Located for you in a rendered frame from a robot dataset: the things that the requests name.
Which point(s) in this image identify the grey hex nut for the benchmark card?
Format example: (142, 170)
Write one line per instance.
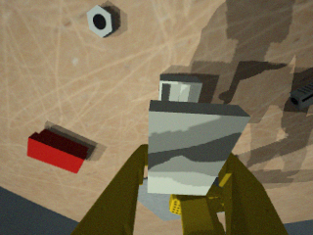
(101, 21)

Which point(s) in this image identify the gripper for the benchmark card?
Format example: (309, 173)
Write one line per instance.
(248, 209)

